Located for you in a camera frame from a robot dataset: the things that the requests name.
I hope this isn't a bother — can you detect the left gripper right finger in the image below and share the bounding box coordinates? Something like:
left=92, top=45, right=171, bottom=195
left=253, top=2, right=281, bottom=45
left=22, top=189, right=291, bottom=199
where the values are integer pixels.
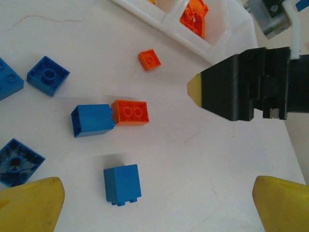
left=252, top=175, right=309, bottom=232

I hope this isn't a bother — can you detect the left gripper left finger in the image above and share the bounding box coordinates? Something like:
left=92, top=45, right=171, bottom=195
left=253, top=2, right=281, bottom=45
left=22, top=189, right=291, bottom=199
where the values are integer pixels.
left=0, top=176, right=66, bottom=232

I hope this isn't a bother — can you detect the blue lego brick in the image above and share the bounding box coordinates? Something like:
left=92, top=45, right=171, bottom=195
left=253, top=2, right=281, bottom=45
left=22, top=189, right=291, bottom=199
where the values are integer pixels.
left=26, top=56, right=70, bottom=97
left=70, top=103, right=116, bottom=139
left=0, top=138, right=46, bottom=188
left=0, top=57, right=25, bottom=102
left=103, top=164, right=142, bottom=206

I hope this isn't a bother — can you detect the orange lattice lego piece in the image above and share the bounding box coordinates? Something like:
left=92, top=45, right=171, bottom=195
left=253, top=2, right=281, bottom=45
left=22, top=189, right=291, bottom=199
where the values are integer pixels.
left=180, top=9, right=206, bottom=39

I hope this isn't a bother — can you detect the small orange square lego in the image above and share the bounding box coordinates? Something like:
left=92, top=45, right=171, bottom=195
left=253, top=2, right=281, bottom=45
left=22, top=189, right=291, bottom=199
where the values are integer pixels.
left=138, top=49, right=162, bottom=72

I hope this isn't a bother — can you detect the orange long lego brick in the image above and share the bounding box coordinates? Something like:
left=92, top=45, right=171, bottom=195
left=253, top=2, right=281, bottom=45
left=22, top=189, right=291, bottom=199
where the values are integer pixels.
left=185, top=0, right=209, bottom=19

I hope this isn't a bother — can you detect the orange two-stud lego brick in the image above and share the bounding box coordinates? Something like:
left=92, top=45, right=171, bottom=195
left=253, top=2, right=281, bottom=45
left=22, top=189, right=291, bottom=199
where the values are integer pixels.
left=111, top=99, right=150, bottom=127

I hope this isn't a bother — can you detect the white three-compartment tray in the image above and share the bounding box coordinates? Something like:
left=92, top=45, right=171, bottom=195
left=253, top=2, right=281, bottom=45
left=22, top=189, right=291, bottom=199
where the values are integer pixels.
left=110, top=0, right=258, bottom=65

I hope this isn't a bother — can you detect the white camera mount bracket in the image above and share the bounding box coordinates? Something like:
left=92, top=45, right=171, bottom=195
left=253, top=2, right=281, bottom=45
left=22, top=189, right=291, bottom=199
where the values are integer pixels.
left=282, top=0, right=302, bottom=60

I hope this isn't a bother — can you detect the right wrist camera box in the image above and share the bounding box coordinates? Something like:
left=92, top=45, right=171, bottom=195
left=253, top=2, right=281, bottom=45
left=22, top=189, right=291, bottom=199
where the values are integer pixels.
left=243, top=0, right=294, bottom=39

